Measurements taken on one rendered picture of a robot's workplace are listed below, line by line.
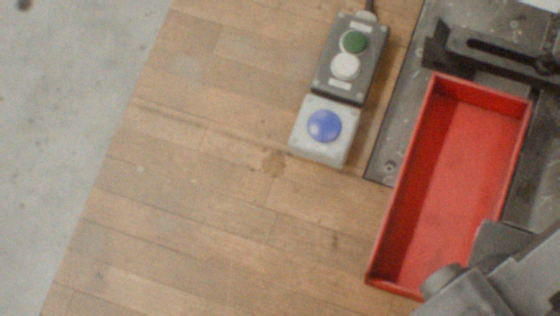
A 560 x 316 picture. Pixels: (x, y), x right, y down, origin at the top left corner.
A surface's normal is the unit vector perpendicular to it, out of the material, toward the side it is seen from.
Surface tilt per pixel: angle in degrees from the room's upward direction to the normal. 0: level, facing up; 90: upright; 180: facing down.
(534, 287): 27
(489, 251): 31
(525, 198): 0
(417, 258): 0
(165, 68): 0
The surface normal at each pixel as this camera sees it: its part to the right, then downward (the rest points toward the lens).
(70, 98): -0.05, -0.32
